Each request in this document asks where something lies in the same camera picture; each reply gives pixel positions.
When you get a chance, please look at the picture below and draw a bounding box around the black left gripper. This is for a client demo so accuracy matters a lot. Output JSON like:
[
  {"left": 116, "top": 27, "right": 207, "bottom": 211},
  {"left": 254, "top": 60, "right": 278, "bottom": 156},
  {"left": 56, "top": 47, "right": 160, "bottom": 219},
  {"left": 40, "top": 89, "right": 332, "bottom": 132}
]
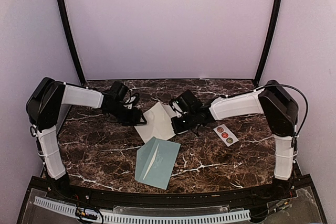
[{"left": 106, "top": 102, "right": 144, "bottom": 125}]

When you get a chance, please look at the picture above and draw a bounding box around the cream letter paper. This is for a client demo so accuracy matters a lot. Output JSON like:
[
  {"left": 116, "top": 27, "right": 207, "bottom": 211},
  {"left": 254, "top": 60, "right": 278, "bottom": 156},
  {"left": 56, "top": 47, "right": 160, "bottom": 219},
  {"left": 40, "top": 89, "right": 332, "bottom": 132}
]
[{"left": 142, "top": 144, "right": 160, "bottom": 180}]

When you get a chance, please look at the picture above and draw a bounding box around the white sticker sheet with seals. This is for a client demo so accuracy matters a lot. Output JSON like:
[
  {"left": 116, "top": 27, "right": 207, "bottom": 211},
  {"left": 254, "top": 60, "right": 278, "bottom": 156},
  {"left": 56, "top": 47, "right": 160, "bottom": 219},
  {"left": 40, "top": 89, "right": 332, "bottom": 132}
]
[{"left": 213, "top": 124, "right": 239, "bottom": 147}]

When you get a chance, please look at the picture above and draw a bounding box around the blue-grey envelope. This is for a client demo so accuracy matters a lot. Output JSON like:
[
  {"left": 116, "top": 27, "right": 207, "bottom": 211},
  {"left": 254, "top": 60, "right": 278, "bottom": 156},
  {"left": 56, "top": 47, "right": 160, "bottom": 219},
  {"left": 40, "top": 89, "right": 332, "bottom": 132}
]
[{"left": 135, "top": 137, "right": 181, "bottom": 190}]

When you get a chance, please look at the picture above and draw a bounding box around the white-sleeved left robot arm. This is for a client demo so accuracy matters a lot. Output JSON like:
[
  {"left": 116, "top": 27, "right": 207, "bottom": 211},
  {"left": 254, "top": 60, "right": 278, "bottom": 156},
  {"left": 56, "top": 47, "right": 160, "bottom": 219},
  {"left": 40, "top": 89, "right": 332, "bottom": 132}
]
[{"left": 26, "top": 77, "right": 104, "bottom": 180}]

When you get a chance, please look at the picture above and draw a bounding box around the white-sleeved robot arm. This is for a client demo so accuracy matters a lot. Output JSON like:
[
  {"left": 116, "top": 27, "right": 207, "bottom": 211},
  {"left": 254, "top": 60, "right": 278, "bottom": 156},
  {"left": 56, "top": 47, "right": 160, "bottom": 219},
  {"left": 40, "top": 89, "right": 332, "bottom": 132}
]
[
  {"left": 209, "top": 80, "right": 299, "bottom": 180},
  {"left": 26, "top": 77, "right": 104, "bottom": 180}
]

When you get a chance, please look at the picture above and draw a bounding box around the white-sleeved right robot arm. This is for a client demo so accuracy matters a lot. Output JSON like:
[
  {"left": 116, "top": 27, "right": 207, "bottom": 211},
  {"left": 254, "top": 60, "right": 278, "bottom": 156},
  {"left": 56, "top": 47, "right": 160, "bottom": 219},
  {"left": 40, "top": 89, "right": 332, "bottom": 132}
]
[{"left": 209, "top": 80, "right": 299, "bottom": 180}]

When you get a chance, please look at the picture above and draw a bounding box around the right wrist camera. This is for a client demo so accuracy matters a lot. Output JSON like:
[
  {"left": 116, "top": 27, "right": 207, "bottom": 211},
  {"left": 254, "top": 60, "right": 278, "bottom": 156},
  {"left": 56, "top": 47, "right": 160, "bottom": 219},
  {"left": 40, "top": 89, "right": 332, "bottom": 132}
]
[{"left": 175, "top": 90, "right": 203, "bottom": 113}]

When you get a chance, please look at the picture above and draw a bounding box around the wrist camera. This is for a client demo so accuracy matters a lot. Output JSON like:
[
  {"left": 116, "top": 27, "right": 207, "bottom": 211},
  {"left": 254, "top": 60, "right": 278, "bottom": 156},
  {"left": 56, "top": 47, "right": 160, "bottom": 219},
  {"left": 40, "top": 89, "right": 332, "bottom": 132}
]
[
  {"left": 108, "top": 81, "right": 129, "bottom": 102},
  {"left": 175, "top": 90, "right": 203, "bottom": 113}
]

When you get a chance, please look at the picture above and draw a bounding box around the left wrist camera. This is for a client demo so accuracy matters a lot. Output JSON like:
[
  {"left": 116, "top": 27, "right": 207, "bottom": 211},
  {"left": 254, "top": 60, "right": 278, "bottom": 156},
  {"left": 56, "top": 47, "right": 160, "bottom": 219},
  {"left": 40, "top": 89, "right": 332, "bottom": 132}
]
[{"left": 108, "top": 81, "right": 129, "bottom": 102}]

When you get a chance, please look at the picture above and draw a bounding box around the white slotted cable duct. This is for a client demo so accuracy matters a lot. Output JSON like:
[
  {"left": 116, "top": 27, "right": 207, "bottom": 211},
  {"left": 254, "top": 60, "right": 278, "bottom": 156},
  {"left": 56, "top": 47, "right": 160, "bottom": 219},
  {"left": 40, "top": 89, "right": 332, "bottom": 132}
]
[{"left": 33, "top": 196, "right": 250, "bottom": 224}]

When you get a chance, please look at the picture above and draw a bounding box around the black front rail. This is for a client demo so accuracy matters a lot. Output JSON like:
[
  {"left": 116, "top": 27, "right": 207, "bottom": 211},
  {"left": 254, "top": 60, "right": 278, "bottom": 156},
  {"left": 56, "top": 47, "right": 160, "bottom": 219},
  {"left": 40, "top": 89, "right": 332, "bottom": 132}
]
[{"left": 26, "top": 174, "right": 316, "bottom": 210}]

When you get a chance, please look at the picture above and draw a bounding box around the left black frame post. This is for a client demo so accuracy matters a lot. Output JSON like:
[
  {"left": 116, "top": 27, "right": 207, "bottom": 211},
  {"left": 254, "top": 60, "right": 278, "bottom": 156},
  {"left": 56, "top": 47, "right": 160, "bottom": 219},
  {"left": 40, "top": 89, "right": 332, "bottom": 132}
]
[{"left": 57, "top": 0, "right": 86, "bottom": 85}]

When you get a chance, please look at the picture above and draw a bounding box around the black frame post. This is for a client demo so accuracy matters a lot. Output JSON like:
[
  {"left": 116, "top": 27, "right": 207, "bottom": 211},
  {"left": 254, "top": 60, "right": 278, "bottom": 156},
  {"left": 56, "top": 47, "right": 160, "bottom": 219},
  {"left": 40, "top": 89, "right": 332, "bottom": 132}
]
[
  {"left": 57, "top": 0, "right": 86, "bottom": 85},
  {"left": 253, "top": 0, "right": 281, "bottom": 87}
]

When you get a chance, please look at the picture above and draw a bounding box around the right black frame post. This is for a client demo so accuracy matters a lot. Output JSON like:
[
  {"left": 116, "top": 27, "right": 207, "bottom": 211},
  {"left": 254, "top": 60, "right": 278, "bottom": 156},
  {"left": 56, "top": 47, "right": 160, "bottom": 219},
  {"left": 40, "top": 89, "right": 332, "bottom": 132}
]
[{"left": 253, "top": 0, "right": 281, "bottom": 87}]

